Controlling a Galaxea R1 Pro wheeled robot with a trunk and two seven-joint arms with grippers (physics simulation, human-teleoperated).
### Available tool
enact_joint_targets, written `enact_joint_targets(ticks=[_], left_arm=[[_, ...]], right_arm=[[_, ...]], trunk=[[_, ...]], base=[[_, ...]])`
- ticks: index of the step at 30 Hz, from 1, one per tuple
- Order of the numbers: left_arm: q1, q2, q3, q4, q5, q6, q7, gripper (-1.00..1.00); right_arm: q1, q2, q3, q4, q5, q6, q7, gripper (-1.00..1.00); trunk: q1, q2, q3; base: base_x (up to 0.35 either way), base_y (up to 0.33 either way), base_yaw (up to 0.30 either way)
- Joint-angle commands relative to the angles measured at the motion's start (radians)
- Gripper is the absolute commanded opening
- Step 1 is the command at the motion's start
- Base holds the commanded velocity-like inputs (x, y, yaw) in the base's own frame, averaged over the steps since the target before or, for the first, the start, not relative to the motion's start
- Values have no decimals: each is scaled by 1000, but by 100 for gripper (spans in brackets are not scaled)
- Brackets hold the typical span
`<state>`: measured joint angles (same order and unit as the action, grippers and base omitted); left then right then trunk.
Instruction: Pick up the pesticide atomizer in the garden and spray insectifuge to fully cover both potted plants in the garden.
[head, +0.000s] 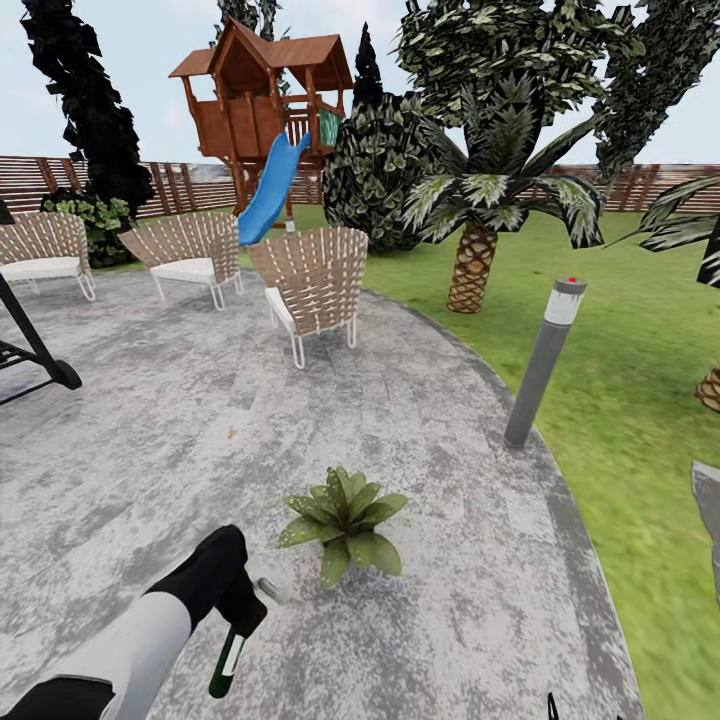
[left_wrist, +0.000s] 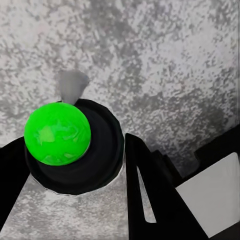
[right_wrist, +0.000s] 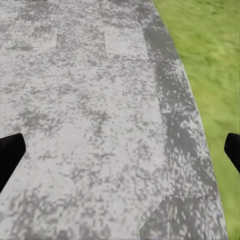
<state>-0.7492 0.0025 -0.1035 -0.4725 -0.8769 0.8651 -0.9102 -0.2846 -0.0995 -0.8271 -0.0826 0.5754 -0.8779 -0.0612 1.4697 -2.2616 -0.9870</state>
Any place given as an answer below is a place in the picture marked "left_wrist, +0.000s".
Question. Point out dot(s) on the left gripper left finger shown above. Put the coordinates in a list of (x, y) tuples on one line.
[(13, 174)]

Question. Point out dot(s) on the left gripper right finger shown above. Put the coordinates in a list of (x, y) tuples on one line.
[(174, 220)]

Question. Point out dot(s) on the insectifuge atomizer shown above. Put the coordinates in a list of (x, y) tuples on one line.
[(74, 146)]

